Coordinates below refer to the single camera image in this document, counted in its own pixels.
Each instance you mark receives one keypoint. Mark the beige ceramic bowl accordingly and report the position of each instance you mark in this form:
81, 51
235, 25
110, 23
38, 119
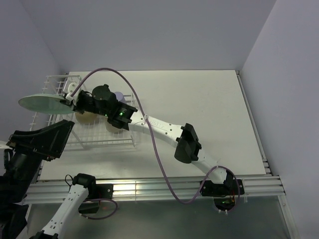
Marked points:
85, 118

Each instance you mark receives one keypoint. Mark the white wire dish rack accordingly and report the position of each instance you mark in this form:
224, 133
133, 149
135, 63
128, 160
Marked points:
84, 135

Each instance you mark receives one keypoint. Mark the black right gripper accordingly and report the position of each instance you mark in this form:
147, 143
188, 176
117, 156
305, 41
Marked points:
77, 105

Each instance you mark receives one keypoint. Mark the aluminium mounting rail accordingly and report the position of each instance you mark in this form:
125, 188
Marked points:
153, 189

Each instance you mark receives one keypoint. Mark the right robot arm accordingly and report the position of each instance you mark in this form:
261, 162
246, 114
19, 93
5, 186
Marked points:
182, 138

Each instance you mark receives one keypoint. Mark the lilac plastic cup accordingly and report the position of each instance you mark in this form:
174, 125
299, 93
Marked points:
120, 97

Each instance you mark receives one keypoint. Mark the green floral plate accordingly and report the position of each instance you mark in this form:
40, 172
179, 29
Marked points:
45, 104

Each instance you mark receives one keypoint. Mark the steel cup with brown band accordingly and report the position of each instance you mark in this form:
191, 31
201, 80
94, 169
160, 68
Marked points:
114, 129

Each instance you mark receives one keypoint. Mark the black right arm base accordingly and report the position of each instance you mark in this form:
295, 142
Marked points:
224, 196

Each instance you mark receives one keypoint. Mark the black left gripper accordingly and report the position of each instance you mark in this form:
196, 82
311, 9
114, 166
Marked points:
48, 141

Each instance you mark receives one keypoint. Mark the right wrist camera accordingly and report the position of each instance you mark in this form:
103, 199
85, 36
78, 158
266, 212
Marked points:
69, 91

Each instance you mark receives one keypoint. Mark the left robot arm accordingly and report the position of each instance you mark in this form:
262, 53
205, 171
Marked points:
13, 212

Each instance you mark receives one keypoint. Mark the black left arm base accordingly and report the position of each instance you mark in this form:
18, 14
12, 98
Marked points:
102, 191

